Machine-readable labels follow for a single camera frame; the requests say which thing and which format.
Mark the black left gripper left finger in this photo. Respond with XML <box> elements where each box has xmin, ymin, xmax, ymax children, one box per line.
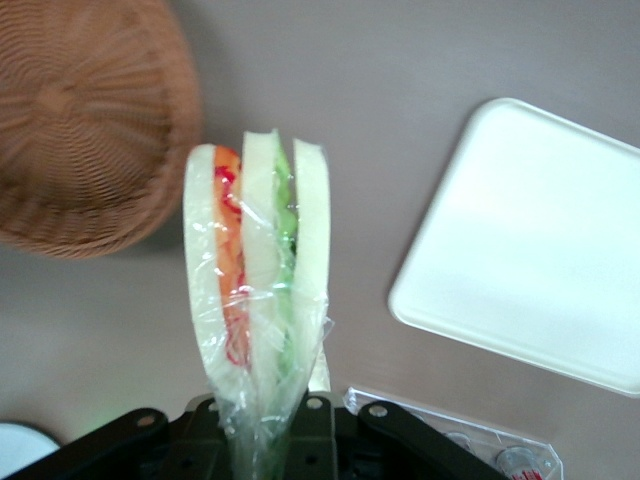
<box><xmin>42</xmin><ymin>394</ymin><xmax>239</xmax><ymax>480</ymax></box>

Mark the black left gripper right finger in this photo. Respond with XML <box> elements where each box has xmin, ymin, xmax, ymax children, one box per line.
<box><xmin>282</xmin><ymin>392</ymin><xmax>507</xmax><ymax>480</ymax></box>

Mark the triangle sandwich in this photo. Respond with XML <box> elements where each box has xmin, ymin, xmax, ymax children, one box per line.
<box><xmin>182</xmin><ymin>128</ymin><xmax>337</xmax><ymax>480</ymax></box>

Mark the beige plastic serving tray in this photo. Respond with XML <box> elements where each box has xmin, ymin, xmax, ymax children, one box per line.
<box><xmin>387</xmin><ymin>96</ymin><xmax>640</xmax><ymax>400</ymax></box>

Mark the round brown wicker basket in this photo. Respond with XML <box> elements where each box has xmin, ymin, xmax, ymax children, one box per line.
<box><xmin>0</xmin><ymin>0</ymin><xmax>204</xmax><ymax>260</ymax></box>

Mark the clear acrylic bottle rack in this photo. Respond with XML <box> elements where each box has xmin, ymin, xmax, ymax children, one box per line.
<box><xmin>343</xmin><ymin>383</ymin><xmax>567</xmax><ymax>480</ymax></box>

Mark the red cola bottle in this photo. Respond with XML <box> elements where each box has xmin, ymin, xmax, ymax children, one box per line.
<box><xmin>492</xmin><ymin>446</ymin><xmax>549</xmax><ymax>480</ymax></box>

